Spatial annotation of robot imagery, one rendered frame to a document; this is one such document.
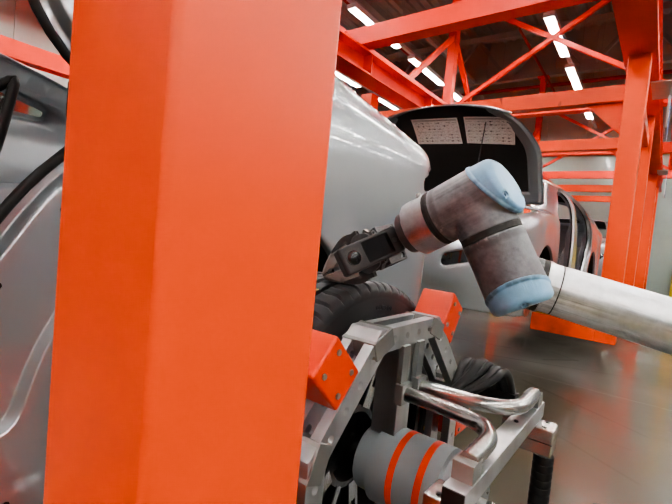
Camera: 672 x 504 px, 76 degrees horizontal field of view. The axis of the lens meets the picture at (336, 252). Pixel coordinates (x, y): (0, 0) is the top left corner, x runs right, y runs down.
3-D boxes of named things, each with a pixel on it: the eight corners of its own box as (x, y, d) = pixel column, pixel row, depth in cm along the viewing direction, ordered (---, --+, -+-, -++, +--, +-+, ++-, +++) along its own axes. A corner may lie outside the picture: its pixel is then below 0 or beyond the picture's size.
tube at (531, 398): (445, 376, 93) (451, 328, 92) (541, 405, 81) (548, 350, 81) (407, 397, 79) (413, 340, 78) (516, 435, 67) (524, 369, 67)
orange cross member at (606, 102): (373, 149, 532) (376, 115, 530) (620, 136, 376) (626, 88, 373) (367, 146, 522) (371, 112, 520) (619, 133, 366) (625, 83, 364)
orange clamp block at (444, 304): (419, 336, 97) (432, 302, 100) (452, 344, 92) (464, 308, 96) (408, 322, 92) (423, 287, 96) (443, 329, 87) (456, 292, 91)
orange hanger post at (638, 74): (533, 326, 418) (563, 71, 405) (616, 342, 376) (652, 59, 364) (529, 328, 405) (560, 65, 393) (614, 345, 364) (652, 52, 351)
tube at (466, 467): (401, 400, 77) (407, 342, 77) (512, 440, 66) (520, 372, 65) (344, 431, 63) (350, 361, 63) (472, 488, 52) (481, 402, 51)
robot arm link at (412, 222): (437, 248, 64) (410, 190, 65) (411, 260, 67) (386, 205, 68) (460, 240, 71) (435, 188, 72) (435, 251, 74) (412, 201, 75)
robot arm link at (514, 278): (551, 296, 66) (517, 223, 68) (565, 300, 55) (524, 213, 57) (491, 317, 69) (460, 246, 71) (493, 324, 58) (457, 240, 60)
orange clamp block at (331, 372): (321, 358, 69) (298, 324, 63) (361, 371, 64) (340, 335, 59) (298, 396, 65) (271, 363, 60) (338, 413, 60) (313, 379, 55)
